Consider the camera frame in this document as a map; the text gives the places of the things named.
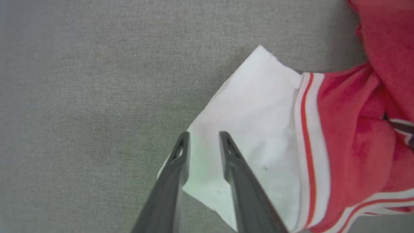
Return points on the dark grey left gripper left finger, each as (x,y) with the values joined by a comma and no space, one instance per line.
(165,194)

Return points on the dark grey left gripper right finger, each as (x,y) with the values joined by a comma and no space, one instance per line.
(245,194)

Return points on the red and white garment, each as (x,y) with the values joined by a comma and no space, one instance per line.
(339,129)

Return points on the grey fabric sofa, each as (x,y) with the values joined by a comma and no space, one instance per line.
(90,113)

